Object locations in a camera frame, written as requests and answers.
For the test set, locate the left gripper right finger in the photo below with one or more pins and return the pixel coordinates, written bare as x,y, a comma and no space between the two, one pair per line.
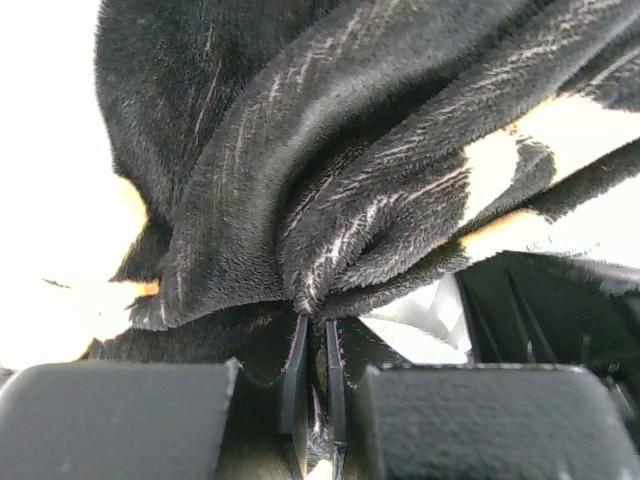
391,420

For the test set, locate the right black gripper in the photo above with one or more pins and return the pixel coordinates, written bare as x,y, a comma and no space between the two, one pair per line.
525,308

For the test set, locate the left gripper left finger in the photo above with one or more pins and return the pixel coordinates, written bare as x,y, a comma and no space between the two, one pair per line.
241,419

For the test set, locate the white pillow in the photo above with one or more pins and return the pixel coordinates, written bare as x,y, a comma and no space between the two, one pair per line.
436,309

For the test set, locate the black floral plush pillowcase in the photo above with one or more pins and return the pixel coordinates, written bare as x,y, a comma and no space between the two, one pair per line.
327,157

